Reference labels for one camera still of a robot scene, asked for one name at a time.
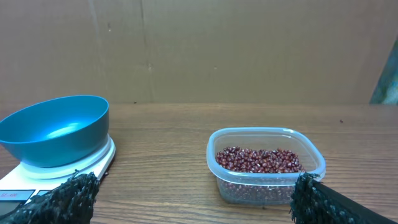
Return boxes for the red adzuki beans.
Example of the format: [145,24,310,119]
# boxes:
[215,146,305,174]

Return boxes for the white digital kitchen scale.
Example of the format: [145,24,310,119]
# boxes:
[1,136,116,216]

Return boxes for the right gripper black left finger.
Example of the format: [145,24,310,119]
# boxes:
[1,172,100,224]

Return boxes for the blue plastic bowl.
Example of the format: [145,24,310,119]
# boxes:
[1,95,109,167]

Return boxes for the clear plastic food container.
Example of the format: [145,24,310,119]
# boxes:
[206,127,326,205]

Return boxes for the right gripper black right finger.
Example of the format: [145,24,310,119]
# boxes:
[289,173,397,224]

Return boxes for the green object at wall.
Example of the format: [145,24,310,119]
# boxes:
[369,39,397,105]

